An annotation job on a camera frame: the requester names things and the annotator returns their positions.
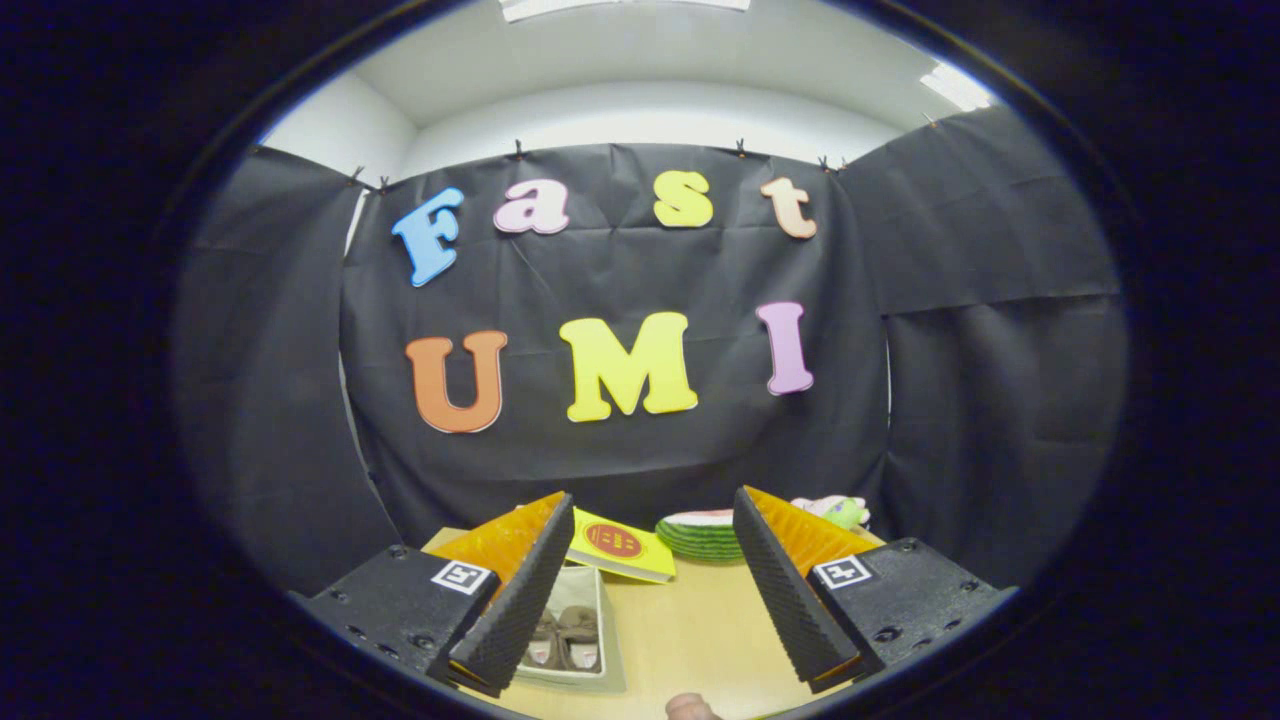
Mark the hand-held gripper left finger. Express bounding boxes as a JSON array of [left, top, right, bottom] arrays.
[[290, 491, 576, 699]]

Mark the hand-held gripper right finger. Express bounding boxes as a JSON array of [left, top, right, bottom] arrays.
[[733, 486, 1021, 694]]

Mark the brown moccasin shoe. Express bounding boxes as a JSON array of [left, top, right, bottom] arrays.
[[558, 604, 603, 673], [525, 610, 563, 671]]

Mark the white fabric storage box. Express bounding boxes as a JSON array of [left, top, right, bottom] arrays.
[[515, 565, 628, 693]]

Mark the watermelon slice plush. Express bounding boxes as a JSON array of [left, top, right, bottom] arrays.
[[655, 509, 746, 563]]

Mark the pink and green plush toy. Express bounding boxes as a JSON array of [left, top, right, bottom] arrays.
[[790, 495, 871, 531]]

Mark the yellow book with red circle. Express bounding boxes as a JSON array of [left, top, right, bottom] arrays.
[[565, 507, 677, 585]]

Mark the small ceiling light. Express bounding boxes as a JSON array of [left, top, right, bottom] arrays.
[[918, 62, 993, 113]]

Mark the long ceiling light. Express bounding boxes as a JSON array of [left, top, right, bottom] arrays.
[[498, 0, 753, 23]]

